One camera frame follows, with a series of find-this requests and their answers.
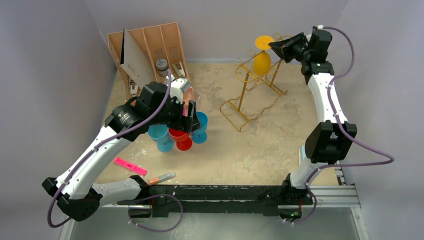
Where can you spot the grey orange marker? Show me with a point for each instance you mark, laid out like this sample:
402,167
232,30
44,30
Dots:
162,178

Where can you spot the stapler in organizer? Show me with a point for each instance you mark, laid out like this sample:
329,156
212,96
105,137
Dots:
179,69

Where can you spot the light blue eraser bar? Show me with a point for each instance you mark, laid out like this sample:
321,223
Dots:
301,154

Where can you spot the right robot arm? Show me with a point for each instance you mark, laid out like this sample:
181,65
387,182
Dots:
330,140

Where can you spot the small round tin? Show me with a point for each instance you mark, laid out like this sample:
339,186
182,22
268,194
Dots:
162,67

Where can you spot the clear wine glass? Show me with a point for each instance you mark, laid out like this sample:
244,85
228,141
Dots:
194,96

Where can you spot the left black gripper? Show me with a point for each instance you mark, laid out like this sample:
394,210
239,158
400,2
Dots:
187,124

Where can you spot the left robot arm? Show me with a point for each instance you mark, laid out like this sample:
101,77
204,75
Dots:
76,192

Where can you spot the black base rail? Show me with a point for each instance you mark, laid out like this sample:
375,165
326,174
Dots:
267,200

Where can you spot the peach file organizer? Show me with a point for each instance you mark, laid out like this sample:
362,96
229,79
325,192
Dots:
158,42

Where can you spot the red wine glass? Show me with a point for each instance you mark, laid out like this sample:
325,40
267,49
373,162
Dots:
182,139

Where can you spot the gold wine glass rack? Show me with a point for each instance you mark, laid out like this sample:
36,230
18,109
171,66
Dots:
258,92

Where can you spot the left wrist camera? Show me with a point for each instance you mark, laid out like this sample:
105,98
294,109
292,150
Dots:
178,88

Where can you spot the pink highlighter marker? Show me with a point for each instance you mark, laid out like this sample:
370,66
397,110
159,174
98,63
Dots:
130,166

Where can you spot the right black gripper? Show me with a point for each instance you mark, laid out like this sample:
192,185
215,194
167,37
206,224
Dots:
292,48

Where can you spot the blue wine glass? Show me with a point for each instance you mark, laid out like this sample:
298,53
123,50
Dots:
160,135
200,136

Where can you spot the yellow wine glass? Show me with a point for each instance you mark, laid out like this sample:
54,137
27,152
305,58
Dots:
262,61

